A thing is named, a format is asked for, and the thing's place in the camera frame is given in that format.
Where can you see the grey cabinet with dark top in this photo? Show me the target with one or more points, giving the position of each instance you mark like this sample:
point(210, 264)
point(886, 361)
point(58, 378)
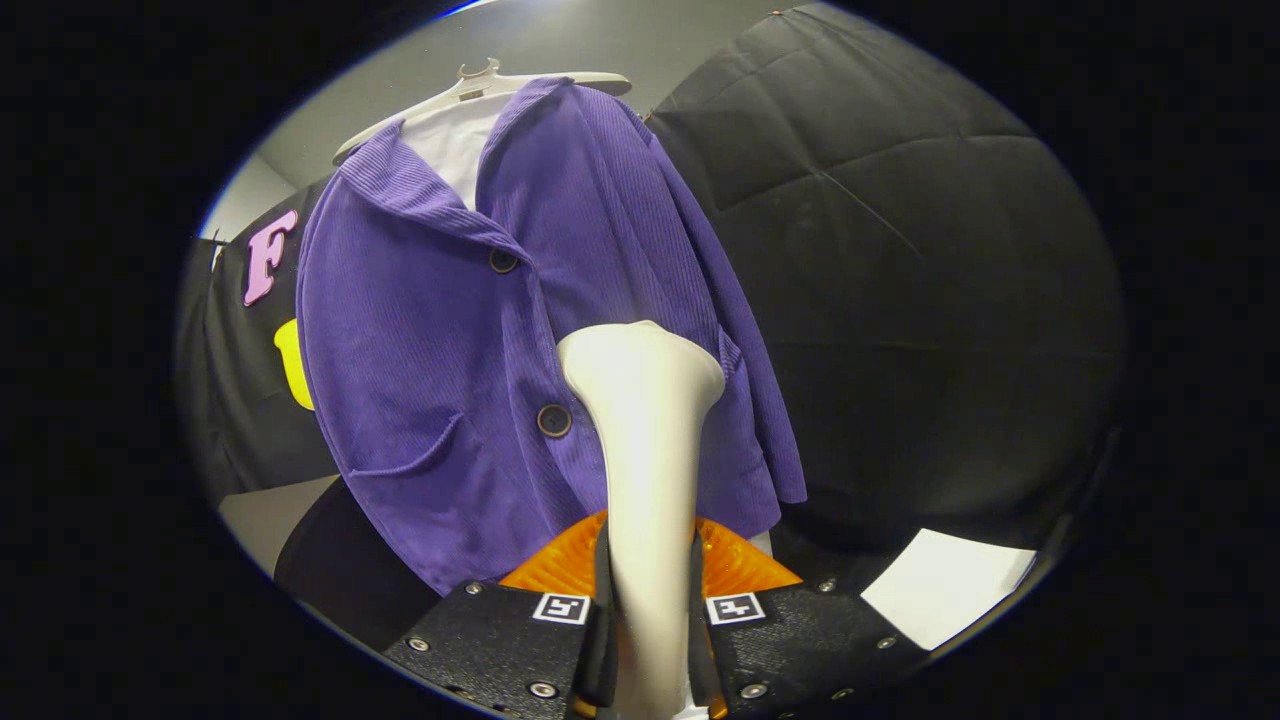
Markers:
point(270, 520)

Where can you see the black backdrop cloth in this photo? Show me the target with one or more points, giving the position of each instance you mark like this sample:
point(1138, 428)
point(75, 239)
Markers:
point(250, 400)

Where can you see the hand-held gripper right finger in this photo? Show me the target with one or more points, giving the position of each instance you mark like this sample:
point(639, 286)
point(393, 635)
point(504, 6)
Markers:
point(800, 640)

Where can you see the black quilted cloth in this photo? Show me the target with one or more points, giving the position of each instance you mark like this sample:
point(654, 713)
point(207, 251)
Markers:
point(920, 300)

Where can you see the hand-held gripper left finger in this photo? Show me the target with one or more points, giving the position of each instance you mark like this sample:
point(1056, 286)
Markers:
point(500, 640)

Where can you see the white floor sheet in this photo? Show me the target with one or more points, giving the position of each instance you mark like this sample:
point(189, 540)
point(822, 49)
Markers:
point(940, 590)

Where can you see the white plastic clothes hanger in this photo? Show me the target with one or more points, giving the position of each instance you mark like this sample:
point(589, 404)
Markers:
point(520, 85)

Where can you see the white garment steamer head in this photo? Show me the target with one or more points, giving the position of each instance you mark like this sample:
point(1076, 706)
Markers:
point(645, 430)

